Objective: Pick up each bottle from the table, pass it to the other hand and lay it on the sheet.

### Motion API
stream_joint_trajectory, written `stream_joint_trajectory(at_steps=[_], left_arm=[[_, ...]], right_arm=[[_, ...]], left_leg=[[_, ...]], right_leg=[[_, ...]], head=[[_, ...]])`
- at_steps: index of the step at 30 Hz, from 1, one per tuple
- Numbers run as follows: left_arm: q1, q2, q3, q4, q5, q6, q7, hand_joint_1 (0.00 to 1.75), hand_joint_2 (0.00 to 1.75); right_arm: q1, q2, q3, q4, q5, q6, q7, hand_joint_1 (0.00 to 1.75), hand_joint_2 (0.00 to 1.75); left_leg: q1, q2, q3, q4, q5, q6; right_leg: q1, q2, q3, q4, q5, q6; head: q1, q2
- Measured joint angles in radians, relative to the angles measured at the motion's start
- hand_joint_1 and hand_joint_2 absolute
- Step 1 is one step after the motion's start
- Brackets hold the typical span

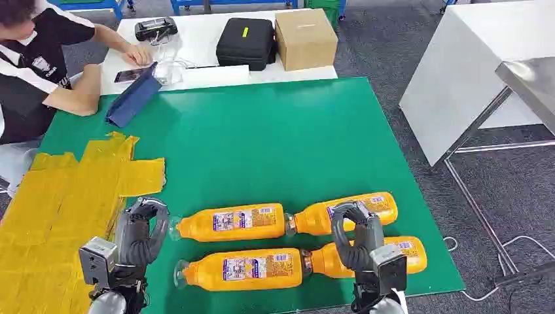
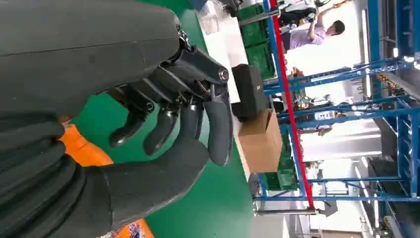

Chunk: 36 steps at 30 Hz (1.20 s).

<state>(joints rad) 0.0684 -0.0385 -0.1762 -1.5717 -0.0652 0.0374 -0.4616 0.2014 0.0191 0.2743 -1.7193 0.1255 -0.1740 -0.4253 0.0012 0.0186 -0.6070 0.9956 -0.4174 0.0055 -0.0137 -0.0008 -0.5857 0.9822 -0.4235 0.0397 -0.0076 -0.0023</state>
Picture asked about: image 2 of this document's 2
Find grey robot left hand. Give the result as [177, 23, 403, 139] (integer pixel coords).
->
[0, 0, 234, 231]

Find orange drink bottle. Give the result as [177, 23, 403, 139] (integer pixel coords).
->
[58, 117, 155, 238]

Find white table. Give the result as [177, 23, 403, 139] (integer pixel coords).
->
[197, 0, 255, 181]

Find black handheld controller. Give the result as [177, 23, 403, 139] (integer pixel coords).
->
[218, 0, 244, 18]

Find green plastic crate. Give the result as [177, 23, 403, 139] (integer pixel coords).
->
[262, 131, 299, 192]
[244, 43, 277, 80]
[237, 3, 269, 47]

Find black zip case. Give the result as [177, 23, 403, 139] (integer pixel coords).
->
[231, 64, 270, 121]

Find green table mat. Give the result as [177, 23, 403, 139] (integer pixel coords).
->
[70, 0, 256, 238]

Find brown cardboard box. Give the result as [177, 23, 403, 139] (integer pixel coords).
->
[237, 108, 283, 174]

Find red pole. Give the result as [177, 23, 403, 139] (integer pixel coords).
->
[269, 0, 315, 209]

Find person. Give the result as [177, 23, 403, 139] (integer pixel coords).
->
[282, 4, 346, 51]

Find blue metal rack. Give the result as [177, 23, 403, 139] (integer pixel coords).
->
[253, 0, 420, 203]

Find white charger cables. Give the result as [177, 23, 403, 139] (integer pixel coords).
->
[198, 0, 230, 35]

